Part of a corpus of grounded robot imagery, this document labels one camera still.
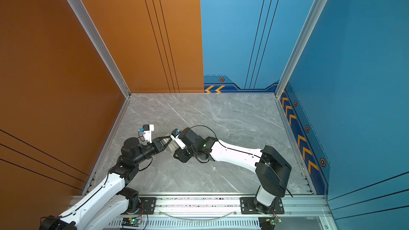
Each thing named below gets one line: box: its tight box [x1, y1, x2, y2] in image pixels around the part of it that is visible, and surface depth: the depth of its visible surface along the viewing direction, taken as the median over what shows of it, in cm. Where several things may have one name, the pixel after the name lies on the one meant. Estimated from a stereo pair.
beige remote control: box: [162, 138, 180, 156], surface depth 77 cm
